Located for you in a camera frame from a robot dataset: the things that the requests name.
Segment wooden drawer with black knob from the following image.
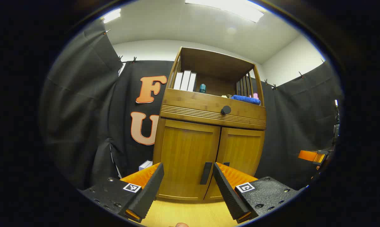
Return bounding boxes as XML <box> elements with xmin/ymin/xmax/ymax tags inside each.
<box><xmin>160</xmin><ymin>89</ymin><xmax>267</xmax><ymax>130</ymax></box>

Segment large ceiling light panel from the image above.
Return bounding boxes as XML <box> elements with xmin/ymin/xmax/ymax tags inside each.
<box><xmin>185</xmin><ymin>0</ymin><xmax>264</xmax><ymax>23</ymax></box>

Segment black backdrop cloth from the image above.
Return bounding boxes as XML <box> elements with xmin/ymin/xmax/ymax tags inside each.
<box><xmin>40</xmin><ymin>19</ymin><xmax>345</xmax><ymax>191</ymax></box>

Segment blue towel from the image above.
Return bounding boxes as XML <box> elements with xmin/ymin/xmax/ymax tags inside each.
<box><xmin>230</xmin><ymin>95</ymin><xmax>261</xmax><ymax>106</ymax></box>

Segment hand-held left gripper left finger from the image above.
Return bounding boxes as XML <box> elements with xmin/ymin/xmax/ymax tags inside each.
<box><xmin>78</xmin><ymin>162</ymin><xmax>164</xmax><ymax>223</ymax></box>

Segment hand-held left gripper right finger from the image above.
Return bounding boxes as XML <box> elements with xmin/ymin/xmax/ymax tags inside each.
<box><xmin>213</xmin><ymin>162</ymin><xmax>307</xmax><ymax>224</ymax></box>

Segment small ceiling light panel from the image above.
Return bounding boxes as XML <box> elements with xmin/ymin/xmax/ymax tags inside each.
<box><xmin>102</xmin><ymin>9</ymin><xmax>121</xmax><ymax>24</ymax></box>

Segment wooden double-door shoe cabinet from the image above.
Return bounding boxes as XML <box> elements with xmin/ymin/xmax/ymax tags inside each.
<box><xmin>152</xmin><ymin>47</ymin><xmax>267</xmax><ymax>203</ymax></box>

